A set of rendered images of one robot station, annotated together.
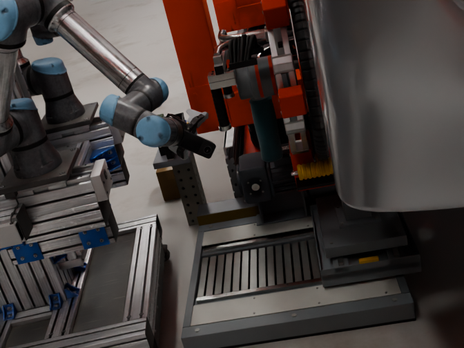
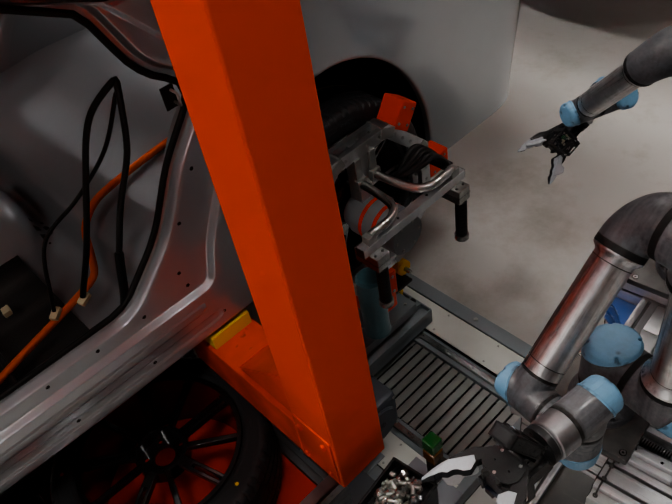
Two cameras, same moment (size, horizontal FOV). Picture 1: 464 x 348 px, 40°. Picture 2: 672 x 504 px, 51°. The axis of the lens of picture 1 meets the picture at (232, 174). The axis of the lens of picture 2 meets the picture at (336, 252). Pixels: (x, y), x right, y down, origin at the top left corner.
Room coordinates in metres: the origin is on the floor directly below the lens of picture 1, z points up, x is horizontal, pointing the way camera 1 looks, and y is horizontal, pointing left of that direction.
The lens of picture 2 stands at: (3.37, 0.82, 2.29)
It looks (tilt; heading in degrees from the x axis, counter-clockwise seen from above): 44 degrees down; 226
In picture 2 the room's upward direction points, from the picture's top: 12 degrees counter-clockwise
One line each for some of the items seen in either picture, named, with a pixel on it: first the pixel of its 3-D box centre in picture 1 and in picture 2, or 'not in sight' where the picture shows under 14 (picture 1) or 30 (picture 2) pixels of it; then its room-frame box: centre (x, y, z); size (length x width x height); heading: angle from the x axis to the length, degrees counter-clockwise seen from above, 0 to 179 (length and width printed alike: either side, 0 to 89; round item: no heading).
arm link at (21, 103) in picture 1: (18, 120); not in sight; (1.89, 0.60, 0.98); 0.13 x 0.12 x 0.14; 150
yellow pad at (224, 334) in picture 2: not in sight; (218, 319); (2.65, -0.49, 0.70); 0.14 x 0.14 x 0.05; 82
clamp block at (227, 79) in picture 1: (222, 77); (452, 189); (2.02, -0.05, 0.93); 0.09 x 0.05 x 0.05; 82
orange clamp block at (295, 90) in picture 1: (291, 101); (430, 158); (1.85, -0.23, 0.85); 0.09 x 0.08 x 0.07; 172
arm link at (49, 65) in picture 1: (50, 76); (612, 359); (2.40, 0.58, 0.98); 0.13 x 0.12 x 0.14; 73
